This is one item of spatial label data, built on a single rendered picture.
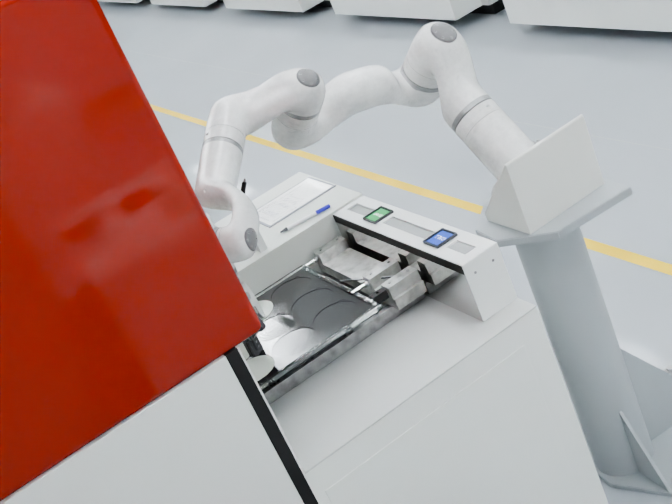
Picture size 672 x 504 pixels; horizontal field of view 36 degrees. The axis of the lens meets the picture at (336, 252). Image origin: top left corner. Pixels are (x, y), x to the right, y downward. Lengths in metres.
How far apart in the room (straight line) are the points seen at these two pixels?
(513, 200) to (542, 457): 0.57
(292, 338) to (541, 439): 0.57
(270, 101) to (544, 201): 0.66
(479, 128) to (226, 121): 0.60
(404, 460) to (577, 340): 0.73
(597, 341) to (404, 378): 0.72
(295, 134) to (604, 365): 0.97
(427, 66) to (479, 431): 0.89
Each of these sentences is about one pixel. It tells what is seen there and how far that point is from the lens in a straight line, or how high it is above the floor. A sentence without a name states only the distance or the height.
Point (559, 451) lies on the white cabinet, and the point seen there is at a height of 0.48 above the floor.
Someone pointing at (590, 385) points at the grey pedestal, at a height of 0.33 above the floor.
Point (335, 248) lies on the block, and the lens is 2.54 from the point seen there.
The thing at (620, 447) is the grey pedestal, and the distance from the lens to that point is 2.87.
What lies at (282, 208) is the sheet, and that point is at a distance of 2.70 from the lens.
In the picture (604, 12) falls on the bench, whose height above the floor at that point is 0.17.
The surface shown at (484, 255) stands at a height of 0.95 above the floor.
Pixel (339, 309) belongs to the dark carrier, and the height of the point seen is 0.90.
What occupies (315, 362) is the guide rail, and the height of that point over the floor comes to 0.84.
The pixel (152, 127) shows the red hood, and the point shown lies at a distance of 1.49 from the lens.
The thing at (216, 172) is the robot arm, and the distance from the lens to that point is 2.21.
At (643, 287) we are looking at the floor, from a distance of 3.66.
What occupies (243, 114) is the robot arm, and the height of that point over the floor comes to 1.32.
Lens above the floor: 1.95
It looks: 25 degrees down
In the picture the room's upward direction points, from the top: 24 degrees counter-clockwise
